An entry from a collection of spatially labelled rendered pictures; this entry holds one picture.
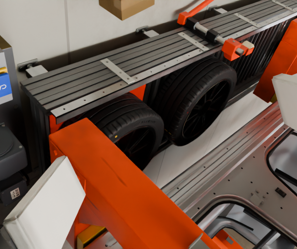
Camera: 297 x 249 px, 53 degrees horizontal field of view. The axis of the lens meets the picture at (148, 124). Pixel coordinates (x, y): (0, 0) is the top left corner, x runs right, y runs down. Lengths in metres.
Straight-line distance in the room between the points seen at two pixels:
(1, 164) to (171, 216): 0.67
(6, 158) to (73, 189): 1.07
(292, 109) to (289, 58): 2.38
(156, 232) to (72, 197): 0.72
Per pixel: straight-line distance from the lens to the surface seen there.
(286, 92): 0.17
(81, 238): 1.43
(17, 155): 1.26
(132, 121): 1.42
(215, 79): 1.90
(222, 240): 4.21
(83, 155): 1.01
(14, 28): 1.45
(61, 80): 1.43
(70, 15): 1.56
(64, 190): 0.17
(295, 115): 0.17
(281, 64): 2.58
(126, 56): 1.63
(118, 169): 0.98
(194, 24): 2.02
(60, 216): 0.16
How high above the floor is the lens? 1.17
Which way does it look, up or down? 25 degrees down
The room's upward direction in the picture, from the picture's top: 131 degrees clockwise
